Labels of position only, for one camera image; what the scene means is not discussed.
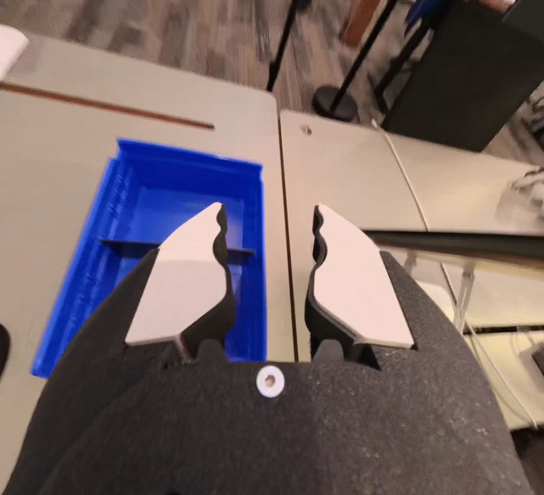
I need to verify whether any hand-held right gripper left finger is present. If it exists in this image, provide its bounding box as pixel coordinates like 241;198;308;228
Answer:
124;202;236;363

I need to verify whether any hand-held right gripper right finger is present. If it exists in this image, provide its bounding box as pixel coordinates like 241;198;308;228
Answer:
304;203;416;360

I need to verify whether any blue bin with black divider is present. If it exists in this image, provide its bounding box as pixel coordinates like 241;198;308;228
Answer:
31;137;268;379

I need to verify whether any black elbow rest pad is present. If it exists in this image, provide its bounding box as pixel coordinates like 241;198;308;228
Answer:
0;324;10;382

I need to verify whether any grey desk with round grommet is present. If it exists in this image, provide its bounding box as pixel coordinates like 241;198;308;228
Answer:
278;109;544;363

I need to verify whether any black display panel on stand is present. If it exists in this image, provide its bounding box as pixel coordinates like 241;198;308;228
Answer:
312;0;428;122

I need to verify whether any black slanted pole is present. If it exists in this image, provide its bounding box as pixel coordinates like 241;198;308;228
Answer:
264;0;333;93

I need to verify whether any white cable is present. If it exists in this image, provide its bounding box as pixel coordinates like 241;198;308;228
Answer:
371;119;431;232

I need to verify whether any grey desk with cable slot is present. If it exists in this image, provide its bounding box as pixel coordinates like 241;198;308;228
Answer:
0;34;298;423

